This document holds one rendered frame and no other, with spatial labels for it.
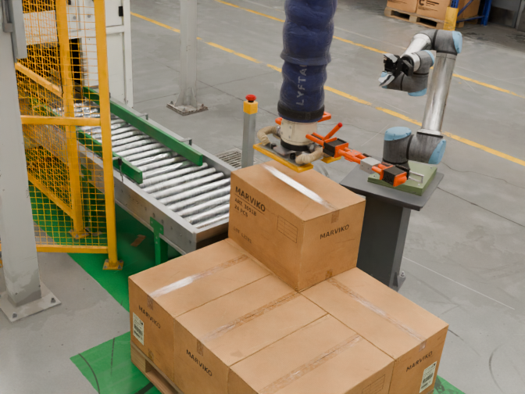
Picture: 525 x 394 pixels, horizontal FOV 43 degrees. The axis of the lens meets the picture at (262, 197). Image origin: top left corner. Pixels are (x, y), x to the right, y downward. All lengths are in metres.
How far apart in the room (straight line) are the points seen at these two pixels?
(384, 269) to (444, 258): 0.73
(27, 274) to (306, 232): 1.71
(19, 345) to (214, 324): 1.26
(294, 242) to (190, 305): 0.57
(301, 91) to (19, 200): 1.65
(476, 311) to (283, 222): 1.62
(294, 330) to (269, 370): 0.29
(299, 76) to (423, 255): 2.10
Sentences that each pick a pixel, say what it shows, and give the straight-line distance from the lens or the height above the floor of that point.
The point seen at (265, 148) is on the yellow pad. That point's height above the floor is 1.13.
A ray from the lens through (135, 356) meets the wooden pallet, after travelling 3.63.
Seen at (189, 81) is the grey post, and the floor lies 0.30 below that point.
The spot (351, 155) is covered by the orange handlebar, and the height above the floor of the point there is 1.25.
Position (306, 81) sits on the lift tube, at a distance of 3.09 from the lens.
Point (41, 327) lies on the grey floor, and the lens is 4.00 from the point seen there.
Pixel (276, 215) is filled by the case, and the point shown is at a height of 0.87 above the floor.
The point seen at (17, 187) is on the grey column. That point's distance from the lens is 3.77.
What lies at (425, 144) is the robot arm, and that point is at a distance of 3.84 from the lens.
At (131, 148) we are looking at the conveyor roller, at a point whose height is 0.53.
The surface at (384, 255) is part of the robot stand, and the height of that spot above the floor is 0.29.
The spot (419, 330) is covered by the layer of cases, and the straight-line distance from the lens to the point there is 3.19.
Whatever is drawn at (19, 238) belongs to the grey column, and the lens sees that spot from 3.91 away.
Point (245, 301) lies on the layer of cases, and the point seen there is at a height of 0.54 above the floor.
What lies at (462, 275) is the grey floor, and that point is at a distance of 4.67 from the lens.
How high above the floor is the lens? 2.47
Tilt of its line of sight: 28 degrees down
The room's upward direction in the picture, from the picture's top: 4 degrees clockwise
